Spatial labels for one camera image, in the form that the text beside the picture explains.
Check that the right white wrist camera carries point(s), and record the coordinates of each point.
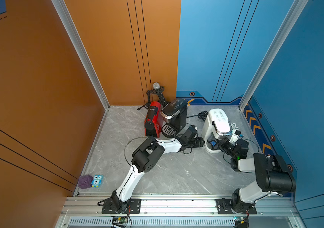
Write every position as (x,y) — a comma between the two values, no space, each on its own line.
(235,137)

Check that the grey blue cleaning cloth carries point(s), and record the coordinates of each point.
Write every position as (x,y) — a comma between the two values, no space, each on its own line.
(212,143)

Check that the blue owl toy block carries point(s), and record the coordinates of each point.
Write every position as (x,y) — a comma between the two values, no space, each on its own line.
(97,181)

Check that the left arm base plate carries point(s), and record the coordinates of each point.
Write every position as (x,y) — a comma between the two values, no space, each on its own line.
(131,206)

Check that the purple cube toy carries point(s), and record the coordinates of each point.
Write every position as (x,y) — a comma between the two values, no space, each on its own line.
(85,182)

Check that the right green circuit board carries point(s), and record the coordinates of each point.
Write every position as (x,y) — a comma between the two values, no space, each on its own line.
(243,223)

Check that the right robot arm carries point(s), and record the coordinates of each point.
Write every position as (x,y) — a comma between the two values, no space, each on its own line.
(272,177)

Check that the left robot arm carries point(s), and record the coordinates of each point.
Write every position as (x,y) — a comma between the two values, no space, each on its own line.
(144,158)

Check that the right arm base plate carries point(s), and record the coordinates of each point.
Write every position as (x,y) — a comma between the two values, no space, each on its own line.
(226,206)

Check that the black coffee machine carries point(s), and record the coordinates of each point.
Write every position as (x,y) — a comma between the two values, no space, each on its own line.
(174,114)

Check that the red coffee machine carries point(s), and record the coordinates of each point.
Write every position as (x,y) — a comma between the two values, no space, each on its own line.
(154,120)

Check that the aluminium mounting rail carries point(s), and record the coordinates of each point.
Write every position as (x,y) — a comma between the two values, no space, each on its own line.
(178,210)

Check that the green circuit board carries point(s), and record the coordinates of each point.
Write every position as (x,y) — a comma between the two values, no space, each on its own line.
(243,223)
(119,222)

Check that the white coffee machine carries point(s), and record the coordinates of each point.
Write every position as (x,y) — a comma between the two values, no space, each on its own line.
(218,125)

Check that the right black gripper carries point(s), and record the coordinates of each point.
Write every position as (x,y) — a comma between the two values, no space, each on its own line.
(223,143)

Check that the left green circuit board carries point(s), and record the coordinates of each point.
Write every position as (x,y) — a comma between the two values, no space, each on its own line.
(119,222)

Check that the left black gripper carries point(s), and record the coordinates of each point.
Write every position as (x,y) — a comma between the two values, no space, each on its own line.
(199,143)

